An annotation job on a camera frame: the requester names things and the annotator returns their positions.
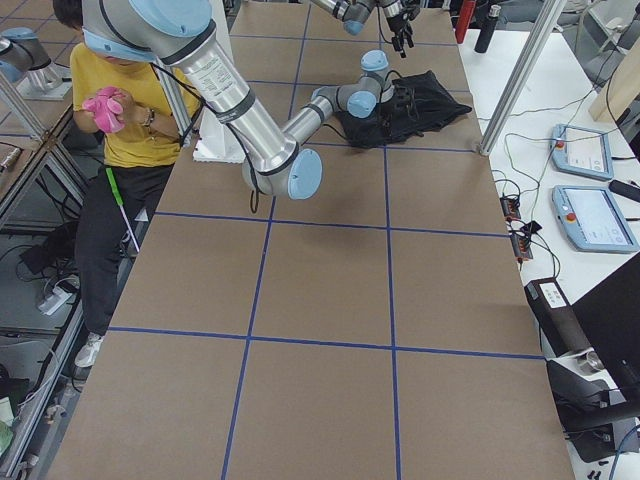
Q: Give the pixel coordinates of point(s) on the pink plush toy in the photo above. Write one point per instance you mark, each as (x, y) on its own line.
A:
(106, 109)

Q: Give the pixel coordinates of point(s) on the near blue teach pendant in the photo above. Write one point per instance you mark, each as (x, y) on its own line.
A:
(591, 220)

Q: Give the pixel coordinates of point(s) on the red water bottle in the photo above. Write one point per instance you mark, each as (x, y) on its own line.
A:
(466, 13)

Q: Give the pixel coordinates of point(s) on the black monitor on stand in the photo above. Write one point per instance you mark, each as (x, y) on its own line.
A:
(598, 419)

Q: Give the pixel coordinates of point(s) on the far blue teach pendant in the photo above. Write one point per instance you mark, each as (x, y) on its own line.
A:
(581, 151)

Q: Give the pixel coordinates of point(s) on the black graphic t-shirt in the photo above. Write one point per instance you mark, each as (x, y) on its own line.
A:
(435, 108)

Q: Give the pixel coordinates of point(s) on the person in yellow shirt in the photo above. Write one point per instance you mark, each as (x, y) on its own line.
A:
(141, 156)

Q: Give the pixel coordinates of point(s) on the blue teach pendant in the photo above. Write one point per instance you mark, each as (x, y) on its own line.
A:
(581, 151)
(591, 220)

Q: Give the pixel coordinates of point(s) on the green white stick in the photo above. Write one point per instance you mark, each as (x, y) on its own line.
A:
(120, 204)

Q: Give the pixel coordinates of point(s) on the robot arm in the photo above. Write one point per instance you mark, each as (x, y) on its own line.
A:
(354, 14)
(182, 34)

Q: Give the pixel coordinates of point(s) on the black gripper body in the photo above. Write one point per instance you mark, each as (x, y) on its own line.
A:
(400, 21)
(398, 95)

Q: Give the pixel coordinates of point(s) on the grey aluminium frame post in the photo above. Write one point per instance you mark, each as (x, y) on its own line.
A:
(542, 28)

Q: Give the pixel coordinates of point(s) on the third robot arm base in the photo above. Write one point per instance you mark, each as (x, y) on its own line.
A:
(27, 65)

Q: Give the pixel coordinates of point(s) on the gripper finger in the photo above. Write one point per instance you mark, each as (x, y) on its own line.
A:
(408, 36)
(398, 44)

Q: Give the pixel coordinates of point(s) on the white power strip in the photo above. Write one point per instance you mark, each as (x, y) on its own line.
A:
(59, 295)

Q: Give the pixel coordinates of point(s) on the dark brown box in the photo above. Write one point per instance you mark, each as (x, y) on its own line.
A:
(560, 332)

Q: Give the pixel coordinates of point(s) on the black water bottle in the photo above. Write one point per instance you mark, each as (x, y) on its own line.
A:
(487, 29)

